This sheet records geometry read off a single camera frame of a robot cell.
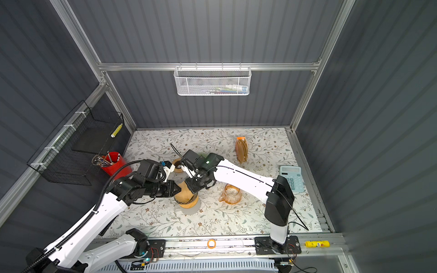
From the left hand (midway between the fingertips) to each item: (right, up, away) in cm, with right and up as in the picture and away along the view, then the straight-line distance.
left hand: (180, 189), depth 73 cm
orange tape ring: (+12, -25, +1) cm, 28 cm away
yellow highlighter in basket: (-33, +26, +9) cm, 44 cm away
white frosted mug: (+3, -13, +10) cm, 17 cm away
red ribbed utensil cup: (-39, +13, +15) cm, 43 cm away
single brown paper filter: (+1, -3, +5) cm, 6 cm away
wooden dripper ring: (+4, -8, +3) cm, 9 cm away
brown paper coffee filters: (+30, +17, +26) cm, 43 cm away
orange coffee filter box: (+30, +22, +28) cm, 47 cm away
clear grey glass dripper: (+6, -3, -1) cm, 6 cm away
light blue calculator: (+58, +3, +21) cm, 62 cm away
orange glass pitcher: (+24, -7, +15) cm, 29 cm away
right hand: (+5, 0, +2) cm, 5 cm away
